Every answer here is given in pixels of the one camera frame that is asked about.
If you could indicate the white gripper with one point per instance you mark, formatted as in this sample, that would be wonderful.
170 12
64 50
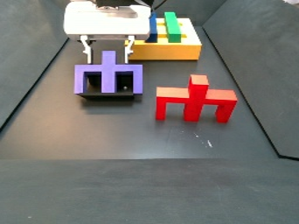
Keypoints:
107 22

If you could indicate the purple E-shaped block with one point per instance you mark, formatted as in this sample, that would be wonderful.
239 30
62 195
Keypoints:
108 69

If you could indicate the yellow slotted board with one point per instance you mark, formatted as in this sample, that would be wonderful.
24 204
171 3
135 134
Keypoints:
163 50

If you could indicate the blue long bar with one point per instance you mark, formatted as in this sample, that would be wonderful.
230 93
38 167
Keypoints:
152 38

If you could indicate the green long bar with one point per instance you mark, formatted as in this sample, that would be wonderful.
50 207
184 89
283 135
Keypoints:
172 27

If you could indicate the red E-shaped block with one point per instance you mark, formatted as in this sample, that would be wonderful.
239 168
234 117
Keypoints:
194 97

